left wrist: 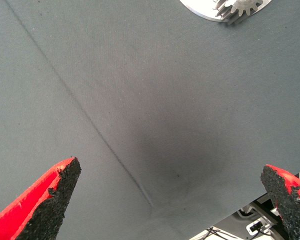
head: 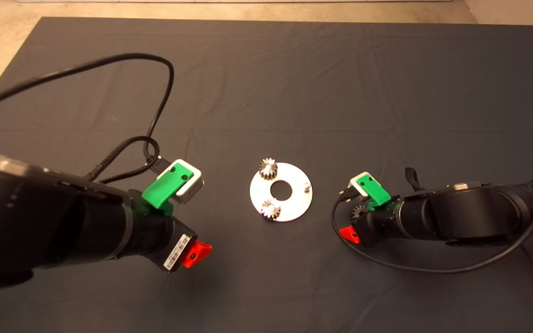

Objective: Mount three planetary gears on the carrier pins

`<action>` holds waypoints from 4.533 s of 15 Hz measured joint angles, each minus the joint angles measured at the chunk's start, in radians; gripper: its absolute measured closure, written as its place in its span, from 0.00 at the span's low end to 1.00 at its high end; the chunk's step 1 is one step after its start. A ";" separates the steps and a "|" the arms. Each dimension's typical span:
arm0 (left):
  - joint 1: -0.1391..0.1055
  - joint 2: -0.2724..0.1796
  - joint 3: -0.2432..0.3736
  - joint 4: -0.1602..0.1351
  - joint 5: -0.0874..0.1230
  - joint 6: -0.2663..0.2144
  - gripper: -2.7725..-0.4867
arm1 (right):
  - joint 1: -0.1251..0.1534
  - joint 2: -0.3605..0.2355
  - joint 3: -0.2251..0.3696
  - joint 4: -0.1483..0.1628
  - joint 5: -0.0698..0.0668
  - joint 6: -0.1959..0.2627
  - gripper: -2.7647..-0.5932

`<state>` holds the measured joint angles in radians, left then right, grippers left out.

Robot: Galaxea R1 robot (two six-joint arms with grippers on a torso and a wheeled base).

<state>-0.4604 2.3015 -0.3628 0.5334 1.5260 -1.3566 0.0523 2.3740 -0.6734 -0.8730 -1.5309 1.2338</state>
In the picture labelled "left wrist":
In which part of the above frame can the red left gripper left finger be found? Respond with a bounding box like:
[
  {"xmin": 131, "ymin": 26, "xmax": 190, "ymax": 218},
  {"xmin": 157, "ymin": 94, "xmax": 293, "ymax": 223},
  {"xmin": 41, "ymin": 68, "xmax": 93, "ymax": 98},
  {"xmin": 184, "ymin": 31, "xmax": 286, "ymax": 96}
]
[{"xmin": 0, "ymin": 156, "xmax": 82, "ymax": 240}]

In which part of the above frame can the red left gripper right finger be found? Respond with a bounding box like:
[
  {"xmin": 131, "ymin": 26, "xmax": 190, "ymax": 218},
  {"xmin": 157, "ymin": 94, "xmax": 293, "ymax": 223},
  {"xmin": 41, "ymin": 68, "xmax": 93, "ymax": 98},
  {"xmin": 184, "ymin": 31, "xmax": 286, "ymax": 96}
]
[{"xmin": 260, "ymin": 164, "xmax": 300, "ymax": 240}]

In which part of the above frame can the steel planetary gear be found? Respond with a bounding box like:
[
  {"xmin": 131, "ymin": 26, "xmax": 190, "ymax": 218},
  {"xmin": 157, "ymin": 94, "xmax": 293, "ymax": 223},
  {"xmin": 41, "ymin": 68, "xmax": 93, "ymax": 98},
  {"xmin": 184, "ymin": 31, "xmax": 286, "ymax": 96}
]
[{"xmin": 213, "ymin": 0, "xmax": 264, "ymax": 26}]

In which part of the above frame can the round metal carrier plate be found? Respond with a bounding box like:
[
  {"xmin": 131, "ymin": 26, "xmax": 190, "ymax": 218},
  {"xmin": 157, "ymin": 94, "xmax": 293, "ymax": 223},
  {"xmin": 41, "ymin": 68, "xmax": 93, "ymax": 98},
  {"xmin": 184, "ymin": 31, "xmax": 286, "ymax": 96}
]
[{"xmin": 179, "ymin": 0, "xmax": 273, "ymax": 24}]

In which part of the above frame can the dark grey table cloth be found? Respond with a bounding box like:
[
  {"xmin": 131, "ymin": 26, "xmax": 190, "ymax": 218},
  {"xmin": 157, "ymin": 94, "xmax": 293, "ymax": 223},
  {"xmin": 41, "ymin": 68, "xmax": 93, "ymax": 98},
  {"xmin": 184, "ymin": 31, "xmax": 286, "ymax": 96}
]
[{"xmin": 0, "ymin": 0, "xmax": 300, "ymax": 240}]

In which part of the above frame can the white connector plate with cable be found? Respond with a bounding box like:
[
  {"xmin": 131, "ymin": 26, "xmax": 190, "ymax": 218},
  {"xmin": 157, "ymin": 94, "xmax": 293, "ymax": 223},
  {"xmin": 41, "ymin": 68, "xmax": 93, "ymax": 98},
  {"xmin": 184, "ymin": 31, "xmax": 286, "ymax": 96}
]
[{"xmin": 245, "ymin": 218, "xmax": 275, "ymax": 236}]

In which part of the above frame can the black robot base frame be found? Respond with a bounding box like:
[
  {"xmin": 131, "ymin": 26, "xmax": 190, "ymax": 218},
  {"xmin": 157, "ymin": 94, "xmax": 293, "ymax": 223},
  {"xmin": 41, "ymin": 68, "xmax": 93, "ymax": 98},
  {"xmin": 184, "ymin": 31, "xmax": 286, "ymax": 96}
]
[{"xmin": 213, "ymin": 192, "xmax": 293, "ymax": 240}]

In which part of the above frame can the thin black floor cable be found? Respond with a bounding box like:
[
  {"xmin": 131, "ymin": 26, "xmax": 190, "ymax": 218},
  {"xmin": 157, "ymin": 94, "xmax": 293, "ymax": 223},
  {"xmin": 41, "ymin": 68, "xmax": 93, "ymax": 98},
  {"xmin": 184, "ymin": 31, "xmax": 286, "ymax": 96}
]
[{"xmin": 204, "ymin": 226, "xmax": 237, "ymax": 240}]

